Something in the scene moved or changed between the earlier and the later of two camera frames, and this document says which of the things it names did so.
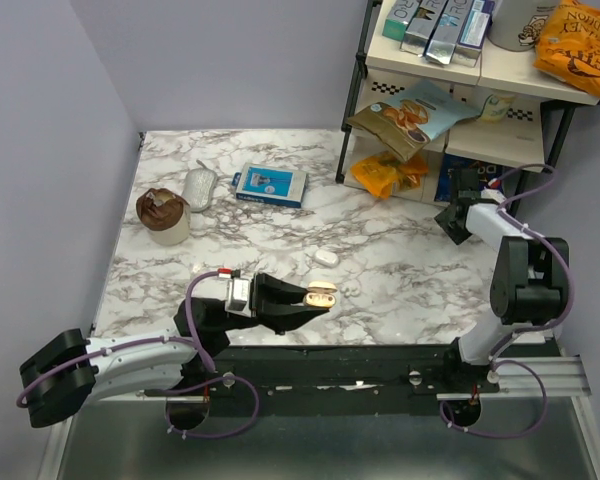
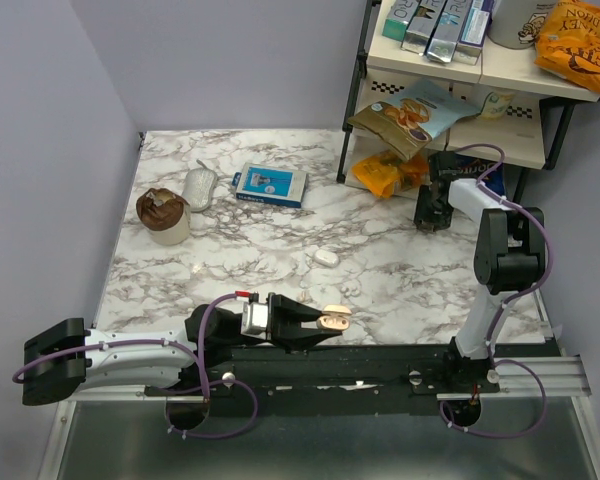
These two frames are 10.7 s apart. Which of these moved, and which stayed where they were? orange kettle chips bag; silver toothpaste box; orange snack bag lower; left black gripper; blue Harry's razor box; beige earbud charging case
Moved: beige earbud charging case; left black gripper
Stayed: orange snack bag lower; blue Harry's razor box; orange kettle chips bag; silver toothpaste box
